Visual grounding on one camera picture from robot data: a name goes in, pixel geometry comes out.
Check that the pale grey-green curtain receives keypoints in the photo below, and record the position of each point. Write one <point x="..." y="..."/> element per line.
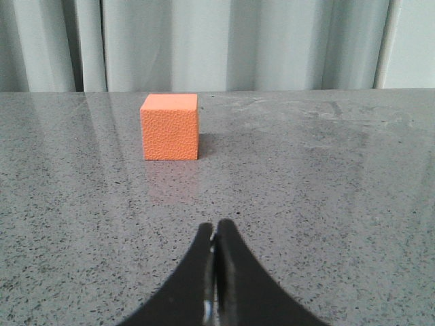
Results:
<point x="189" y="46"/>

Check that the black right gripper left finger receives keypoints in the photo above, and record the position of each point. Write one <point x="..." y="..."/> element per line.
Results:
<point x="187" y="296"/>

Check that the orange foam cube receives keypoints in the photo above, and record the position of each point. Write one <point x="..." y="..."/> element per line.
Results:
<point x="170" y="127"/>

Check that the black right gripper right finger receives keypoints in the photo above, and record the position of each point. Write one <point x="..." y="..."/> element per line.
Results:
<point x="247" y="295"/>

